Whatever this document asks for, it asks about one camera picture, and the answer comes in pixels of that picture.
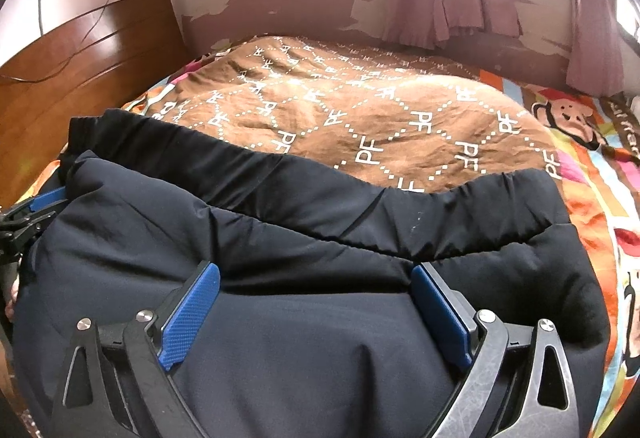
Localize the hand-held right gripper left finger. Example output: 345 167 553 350
52 261 221 438

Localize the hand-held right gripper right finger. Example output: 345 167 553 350
411 262 576 438

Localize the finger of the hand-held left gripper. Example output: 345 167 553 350
0 187 69 245

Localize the black puffer jacket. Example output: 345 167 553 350
10 109 612 438

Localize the wooden headboard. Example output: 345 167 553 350
0 0 192 211

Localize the colourful cartoon printed bed sheet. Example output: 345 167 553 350
15 35 640 438

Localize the brown patterned quilt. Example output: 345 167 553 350
162 35 562 195

